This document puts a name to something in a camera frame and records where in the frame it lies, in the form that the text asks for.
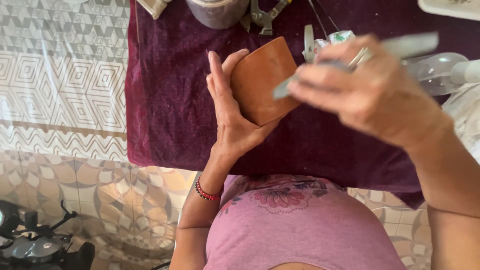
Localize person's right hand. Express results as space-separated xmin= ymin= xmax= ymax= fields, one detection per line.
xmin=287 ymin=34 xmax=455 ymax=151

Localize person's left hand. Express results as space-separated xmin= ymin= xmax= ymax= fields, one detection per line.
xmin=206 ymin=48 xmax=283 ymax=160

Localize terracotta clay cup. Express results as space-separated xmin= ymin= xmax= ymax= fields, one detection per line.
xmin=229 ymin=36 xmax=302 ymax=127

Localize grey tool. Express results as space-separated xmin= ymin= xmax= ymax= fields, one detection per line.
xmin=272 ymin=31 xmax=440 ymax=100

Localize crumpled white printed wrapper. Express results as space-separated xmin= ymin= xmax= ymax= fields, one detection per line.
xmin=302 ymin=30 xmax=356 ymax=62

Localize grey metal pliers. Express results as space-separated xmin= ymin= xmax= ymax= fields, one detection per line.
xmin=240 ymin=0 xmax=292 ymax=37

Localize clear plastic bottle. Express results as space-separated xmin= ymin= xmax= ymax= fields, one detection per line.
xmin=402 ymin=52 xmax=480 ymax=97

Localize round container with dark contents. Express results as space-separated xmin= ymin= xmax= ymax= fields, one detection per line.
xmin=185 ymin=0 xmax=251 ymax=30

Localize dark purple velvet cloth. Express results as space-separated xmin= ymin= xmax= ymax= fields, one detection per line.
xmin=125 ymin=0 xmax=480 ymax=210

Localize pink floral shirt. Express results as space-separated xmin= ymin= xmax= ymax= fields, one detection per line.
xmin=203 ymin=174 xmax=408 ymax=270

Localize white cloth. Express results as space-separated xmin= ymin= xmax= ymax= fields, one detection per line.
xmin=442 ymin=82 xmax=480 ymax=164

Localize white tray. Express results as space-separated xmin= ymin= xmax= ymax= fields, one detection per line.
xmin=417 ymin=0 xmax=480 ymax=22

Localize beige folded packet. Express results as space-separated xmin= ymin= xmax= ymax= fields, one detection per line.
xmin=136 ymin=0 xmax=172 ymax=20

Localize white geometric patterned tablecloth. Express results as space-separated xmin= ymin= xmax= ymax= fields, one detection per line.
xmin=0 ymin=0 xmax=131 ymax=163

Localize black motorcycle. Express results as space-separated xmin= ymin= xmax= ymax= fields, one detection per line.
xmin=0 ymin=199 xmax=96 ymax=270

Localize white round ring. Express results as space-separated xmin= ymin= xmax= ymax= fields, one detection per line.
xmin=303 ymin=24 xmax=316 ymax=64

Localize silver finger ring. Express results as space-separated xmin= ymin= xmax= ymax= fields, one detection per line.
xmin=346 ymin=46 xmax=375 ymax=73

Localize red beaded bracelet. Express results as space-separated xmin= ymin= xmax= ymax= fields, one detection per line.
xmin=194 ymin=175 xmax=225 ymax=202

